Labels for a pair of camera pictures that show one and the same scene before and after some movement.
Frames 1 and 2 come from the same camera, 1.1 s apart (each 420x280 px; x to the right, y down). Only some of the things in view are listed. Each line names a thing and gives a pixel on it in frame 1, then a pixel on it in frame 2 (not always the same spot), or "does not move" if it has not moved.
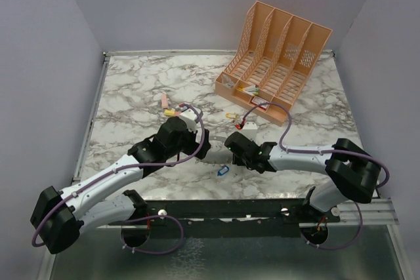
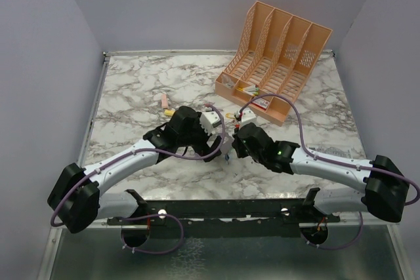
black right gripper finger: [249, 162] → [241, 148]
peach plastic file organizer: [275, 60] does not move
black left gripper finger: [205, 147] → [209, 159]
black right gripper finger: [237, 160] → [237, 144]
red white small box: [258, 100] does not move
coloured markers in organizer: [252, 90] does not move
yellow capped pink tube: [171, 113] does not move
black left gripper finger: [207, 144] → [214, 143]
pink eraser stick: [164, 101] does not move
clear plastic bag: [228, 80] does not move
